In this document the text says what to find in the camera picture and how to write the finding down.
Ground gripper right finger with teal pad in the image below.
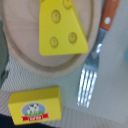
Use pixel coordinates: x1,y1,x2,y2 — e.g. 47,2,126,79
124,49,128,63

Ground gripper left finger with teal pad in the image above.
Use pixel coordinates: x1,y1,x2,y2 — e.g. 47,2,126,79
0,20,9,88

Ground yellow toy cheese wedge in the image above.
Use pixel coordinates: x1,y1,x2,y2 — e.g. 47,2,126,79
39,0,88,56

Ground yellow toy butter box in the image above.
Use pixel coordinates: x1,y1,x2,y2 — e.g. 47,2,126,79
8,87,62,125

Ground round wooden plate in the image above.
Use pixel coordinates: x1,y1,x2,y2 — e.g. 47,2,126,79
0,0,102,78

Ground toy fork wooden handle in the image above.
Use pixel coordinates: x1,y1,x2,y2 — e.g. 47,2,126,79
77,0,120,108

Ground beige striped placemat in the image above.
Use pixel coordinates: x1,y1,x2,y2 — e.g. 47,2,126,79
0,0,128,128

